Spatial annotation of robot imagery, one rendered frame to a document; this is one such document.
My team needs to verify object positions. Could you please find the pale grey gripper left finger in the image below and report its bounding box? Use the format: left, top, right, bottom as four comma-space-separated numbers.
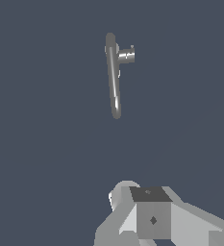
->
93, 180, 141, 246

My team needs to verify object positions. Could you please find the silver metal door handle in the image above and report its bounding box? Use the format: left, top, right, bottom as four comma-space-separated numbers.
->
104, 32, 123, 120

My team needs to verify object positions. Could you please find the short silver faucet handle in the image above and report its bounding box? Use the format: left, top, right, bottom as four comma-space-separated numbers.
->
117, 44, 137, 64

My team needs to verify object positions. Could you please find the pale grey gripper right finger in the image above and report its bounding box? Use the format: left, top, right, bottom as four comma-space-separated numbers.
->
118, 185, 224, 246

